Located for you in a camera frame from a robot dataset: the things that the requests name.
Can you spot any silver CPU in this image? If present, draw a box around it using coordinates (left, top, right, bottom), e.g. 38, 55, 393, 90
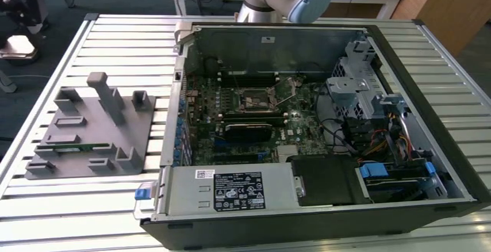
0, 35, 40, 60

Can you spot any silver drive cage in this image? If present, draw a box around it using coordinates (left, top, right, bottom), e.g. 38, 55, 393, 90
326, 40, 407, 120

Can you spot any black expansion slot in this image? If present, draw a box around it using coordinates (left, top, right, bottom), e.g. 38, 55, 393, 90
213, 154, 262, 162

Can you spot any black expansion card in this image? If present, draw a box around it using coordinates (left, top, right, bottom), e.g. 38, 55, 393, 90
225, 123, 274, 143

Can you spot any green motherboard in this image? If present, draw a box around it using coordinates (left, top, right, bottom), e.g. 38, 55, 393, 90
180, 75, 335, 166

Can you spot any black RAM slot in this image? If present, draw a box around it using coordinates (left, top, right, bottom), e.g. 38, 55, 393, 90
217, 72, 279, 81
217, 78, 281, 87

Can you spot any grey card retention latch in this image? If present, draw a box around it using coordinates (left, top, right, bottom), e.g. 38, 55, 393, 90
172, 21, 197, 55

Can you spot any black wire basket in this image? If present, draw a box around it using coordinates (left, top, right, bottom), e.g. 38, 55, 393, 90
0, 18, 52, 67

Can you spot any black RAM stick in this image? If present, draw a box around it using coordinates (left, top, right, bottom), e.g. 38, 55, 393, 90
222, 112, 286, 120
223, 117, 289, 125

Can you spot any grey furniture foot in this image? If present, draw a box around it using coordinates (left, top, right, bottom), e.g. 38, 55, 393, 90
0, 69, 19, 94

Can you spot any black open PC case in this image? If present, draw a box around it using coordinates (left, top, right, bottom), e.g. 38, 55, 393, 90
138, 21, 489, 251

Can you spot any CPU socket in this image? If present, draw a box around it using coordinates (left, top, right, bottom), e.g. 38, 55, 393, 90
238, 87, 279, 112

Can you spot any coloured wire bundle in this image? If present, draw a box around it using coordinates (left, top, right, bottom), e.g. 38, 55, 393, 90
359, 113, 418, 161

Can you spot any large white wrist camera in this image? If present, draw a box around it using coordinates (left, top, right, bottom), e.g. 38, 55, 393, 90
23, 0, 50, 33

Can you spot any green RAM stick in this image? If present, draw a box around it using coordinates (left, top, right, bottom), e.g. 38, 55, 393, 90
48, 142, 110, 152

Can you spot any grey parts rack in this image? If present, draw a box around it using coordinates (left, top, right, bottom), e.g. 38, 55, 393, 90
23, 72, 158, 181

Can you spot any silver chipset heatsink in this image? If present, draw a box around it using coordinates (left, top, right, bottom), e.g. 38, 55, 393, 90
275, 145, 301, 161

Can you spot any blue disk carrier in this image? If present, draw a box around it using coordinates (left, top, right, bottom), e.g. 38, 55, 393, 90
359, 161, 438, 204

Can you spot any silver power supply unit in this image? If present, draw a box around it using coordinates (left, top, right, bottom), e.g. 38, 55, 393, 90
152, 162, 305, 217

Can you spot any wooden cabinet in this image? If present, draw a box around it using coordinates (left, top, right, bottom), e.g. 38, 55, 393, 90
391, 0, 491, 56

